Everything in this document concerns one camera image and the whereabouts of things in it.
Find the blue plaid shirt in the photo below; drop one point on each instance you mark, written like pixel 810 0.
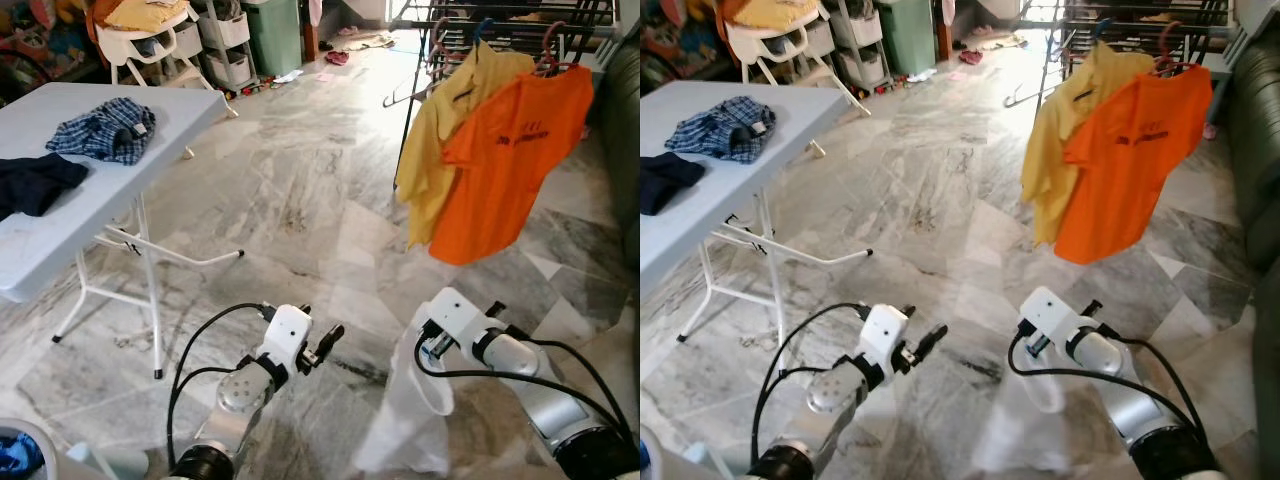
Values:
pixel 105 130
pixel 725 130

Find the white high chair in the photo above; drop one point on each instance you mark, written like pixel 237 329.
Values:
pixel 150 45
pixel 780 45

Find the orange t-shirt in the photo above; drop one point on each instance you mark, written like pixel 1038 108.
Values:
pixel 510 170
pixel 1130 170

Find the pink plastic hanger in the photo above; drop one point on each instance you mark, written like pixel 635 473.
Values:
pixel 1035 92
pixel 415 92
pixel 550 50
pixel 1170 50

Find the yellow cushion cloth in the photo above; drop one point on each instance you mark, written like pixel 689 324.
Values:
pixel 770 12
pixel 140 12

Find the black metal drying rack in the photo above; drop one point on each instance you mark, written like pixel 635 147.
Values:
pixel 500 15
pixel 1130 15

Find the colourful play mat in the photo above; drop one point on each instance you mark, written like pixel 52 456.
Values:
pixel 45 30
pixel 680 30

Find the light grey folding table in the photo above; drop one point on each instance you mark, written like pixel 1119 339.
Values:
pixel 100 200
pixel 730 190

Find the grey laundry basket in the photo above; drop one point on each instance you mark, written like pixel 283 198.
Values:
pixel 40 435

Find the white shirt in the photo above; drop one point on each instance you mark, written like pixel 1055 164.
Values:
pixel 1030 420
pixel 410 420

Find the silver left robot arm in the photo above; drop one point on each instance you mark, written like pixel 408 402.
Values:
pixel 830 400
pixel 240 400

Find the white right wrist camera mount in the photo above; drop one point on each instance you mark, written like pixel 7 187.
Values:
pixel 455 315
pixel 1050 315

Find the beige door mat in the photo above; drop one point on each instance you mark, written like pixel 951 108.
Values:
pixel 362 40
pixel 990 40

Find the blue plastic hanger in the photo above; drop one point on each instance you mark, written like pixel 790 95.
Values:
pixel 482 28
pixel 1102 28

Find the navy garment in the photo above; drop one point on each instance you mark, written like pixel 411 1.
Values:
pixel 35 185
pixel 665 180

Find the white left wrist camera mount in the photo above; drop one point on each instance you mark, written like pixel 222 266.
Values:
pixel 885 335
pixel 285 335

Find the white paper sheet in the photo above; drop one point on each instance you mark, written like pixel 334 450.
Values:
pixel 920 74
pixel 290 75

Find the white storage drawer shelf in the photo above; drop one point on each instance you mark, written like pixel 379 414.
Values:
pixel 225 45
pixel 855 45

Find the red cloth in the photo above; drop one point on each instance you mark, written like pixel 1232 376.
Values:
pixel 968 57
pixel 337 57

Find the green laundry bin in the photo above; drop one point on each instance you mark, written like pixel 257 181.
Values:
pixel 272 35
pixel 905 35

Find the yellow shirt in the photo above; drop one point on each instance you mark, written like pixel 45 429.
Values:
pixel 1070 130
pixel 450 130

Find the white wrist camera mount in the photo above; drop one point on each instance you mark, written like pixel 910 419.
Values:
pixel 285 335
pixel 455 315
pixel 885 335
pixel 1050 315

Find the dark green sofa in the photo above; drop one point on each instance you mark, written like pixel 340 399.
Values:
pixel 625 150
pixel 1255 180

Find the blue cloth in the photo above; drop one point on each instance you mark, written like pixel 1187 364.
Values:
pixel 18 458

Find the pink hanging cloth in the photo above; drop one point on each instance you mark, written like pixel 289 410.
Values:
pixel 948 10
pixel 315 10

